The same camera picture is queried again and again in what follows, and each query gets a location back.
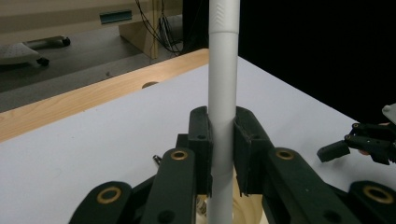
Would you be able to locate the black curtain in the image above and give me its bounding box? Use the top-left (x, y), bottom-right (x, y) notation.
top-left (181, 0), bottom-right (396, 124)

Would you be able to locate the beige wooden desk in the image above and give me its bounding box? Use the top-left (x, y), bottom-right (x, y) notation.
top-left (0, 0), bottom-right (185, 60)

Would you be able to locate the office chair base with casters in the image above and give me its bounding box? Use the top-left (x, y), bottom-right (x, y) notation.
top-left (0, 35), bottom-right (71, 67)

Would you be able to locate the cream ribbed container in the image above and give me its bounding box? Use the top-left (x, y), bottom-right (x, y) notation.
top-left (195, 169), bottom-right (266, 224)

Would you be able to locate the white pen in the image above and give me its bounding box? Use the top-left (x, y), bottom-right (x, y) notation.
top-left (206, 30), bottom-right (240, 224)

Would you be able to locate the bundle of black cables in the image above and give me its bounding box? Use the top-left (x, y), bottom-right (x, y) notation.
top-left (134, 0), bottom-right (185, 54)

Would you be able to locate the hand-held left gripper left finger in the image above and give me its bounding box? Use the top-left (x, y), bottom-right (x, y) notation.
top-left (176, 105), bottom-right (215, 197)

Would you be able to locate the white pen cap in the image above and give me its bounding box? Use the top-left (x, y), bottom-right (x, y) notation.
top-left (207, 0), bottom-right (241, 35)

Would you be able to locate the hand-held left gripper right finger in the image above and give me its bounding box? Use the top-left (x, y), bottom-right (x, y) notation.
top-left (233, 105), bottom-right (275, 197)

